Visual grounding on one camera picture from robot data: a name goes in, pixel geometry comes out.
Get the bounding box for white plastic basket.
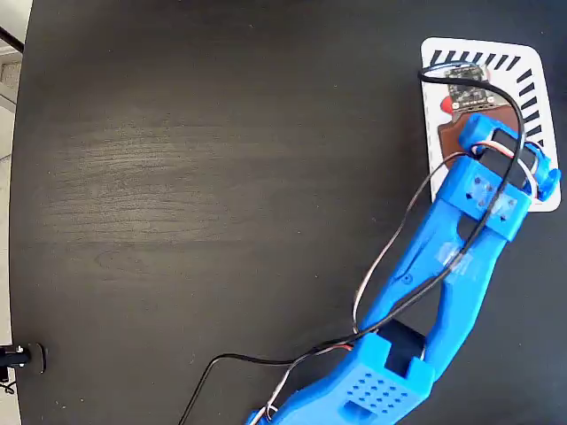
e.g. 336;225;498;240
419;36;563;214

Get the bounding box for black table clamp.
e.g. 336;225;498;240
0;342;48;384

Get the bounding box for camera circuit board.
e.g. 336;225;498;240
444;63;498;115

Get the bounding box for black camera cable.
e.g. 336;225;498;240
177;65;527;425

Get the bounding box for white red servo wire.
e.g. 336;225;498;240
262;140;547;420

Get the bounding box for black window frame bar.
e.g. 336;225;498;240
0;25;26;52

